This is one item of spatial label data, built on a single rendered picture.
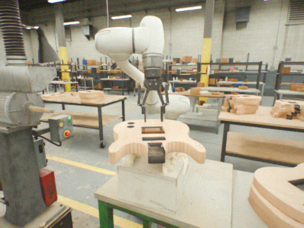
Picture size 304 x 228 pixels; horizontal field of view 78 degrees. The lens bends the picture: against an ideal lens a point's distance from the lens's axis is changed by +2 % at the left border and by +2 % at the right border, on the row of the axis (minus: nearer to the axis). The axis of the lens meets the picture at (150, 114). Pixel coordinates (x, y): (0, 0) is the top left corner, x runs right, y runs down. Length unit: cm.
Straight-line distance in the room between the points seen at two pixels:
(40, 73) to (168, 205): 96
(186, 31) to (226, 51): 261
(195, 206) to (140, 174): 28
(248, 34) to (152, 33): 1122
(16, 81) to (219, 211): 122
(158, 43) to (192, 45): 1135
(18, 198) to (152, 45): 155
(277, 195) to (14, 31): 151
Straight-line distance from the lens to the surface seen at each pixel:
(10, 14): 138
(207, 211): 93
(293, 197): 97
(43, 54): 140
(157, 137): 75
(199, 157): 65
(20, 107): 151
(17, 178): 181
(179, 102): 126
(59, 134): 171
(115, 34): 82
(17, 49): 136
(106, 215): 108
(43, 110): 140
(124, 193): 93
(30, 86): 120
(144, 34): 81
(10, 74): 133
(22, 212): 196
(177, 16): 1265
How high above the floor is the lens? 152
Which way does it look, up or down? 14 degrees down
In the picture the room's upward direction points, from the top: straight up
